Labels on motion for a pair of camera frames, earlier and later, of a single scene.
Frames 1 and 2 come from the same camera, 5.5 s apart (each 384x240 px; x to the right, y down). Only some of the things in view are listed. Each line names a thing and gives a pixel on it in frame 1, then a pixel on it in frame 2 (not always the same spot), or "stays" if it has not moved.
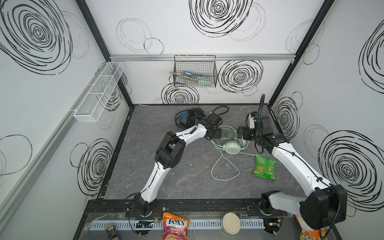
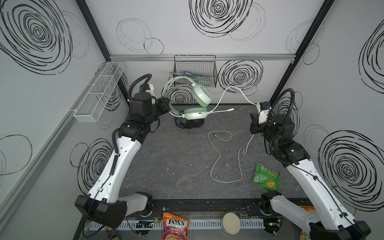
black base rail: [124, 206] stays
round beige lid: [231, 223] stays
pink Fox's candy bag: [175, 227] stays
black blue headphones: [186, 118] stays
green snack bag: [265, 167] to [267, 178]
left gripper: [218, 133] to [163, 104]
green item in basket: [206, 81] stays
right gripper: [241, 133] to [257, 125]
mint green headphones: [233, 144] to [201, 97]
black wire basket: [195, 71] stays
